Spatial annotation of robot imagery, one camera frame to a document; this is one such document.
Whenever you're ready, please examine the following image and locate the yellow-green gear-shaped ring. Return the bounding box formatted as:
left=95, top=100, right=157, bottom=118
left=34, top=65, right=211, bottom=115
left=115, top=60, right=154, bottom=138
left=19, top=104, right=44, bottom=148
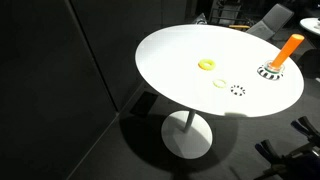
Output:
left=212, top=78, right=228, bottom=89

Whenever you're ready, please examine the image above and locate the black floor panel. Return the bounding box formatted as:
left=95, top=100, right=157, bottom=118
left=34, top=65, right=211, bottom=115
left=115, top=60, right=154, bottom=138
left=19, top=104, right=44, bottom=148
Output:
left=129, top=91, right=159, bottom=118

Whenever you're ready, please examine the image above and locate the orange gear-shaped ring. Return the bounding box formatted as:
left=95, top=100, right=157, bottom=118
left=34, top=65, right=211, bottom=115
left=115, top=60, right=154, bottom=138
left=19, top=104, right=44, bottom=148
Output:
left=197, top=58, right=216, bottom=71

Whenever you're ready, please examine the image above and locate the grey chair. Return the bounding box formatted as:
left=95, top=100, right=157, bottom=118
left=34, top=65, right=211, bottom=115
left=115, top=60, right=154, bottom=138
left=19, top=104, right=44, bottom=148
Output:
left=246, top=3, right=295, bottom=41

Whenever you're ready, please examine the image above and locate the large black white striped ring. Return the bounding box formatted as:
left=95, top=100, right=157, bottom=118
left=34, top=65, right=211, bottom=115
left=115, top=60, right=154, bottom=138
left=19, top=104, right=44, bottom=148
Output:
left=256, top=65, right=285, bottom=81

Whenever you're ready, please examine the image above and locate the small black white striped ring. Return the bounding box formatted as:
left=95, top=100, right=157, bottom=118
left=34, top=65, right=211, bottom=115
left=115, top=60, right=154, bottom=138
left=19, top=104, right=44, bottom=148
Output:
left=230, top=84, right=247, bottom=97

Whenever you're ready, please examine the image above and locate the white table pedestal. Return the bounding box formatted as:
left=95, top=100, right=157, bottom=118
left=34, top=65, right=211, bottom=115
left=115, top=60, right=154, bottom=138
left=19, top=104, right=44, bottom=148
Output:
left=161, top=109, right=214, bottom=160

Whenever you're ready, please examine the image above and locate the dark metal rack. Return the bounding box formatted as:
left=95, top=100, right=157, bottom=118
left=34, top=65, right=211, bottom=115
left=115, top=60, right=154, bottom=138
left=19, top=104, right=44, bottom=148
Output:
left=208, top=0, right=244, bottom=25

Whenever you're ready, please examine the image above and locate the orange ring holder post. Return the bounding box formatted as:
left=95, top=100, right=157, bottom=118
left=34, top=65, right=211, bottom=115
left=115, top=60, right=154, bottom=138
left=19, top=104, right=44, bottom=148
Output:
left=269, top=33, right=305, bottom=70

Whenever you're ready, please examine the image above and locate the dark spring clamp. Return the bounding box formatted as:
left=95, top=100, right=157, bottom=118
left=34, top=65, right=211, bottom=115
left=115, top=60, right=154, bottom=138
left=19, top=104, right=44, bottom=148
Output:
left=290, top=115, right=320, bottom=148
left=254, top=139, right=285, bottom=166

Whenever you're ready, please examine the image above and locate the clear beaded ring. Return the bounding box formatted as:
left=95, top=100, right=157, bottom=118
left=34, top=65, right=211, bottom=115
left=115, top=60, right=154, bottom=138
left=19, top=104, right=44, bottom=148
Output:
left=263, top=59, right=286, bottom=74

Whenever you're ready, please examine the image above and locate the white round side table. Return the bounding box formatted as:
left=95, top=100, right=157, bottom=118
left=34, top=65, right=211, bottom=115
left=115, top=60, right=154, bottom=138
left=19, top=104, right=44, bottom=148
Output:
left=299, top=17, right=320, bottom=36

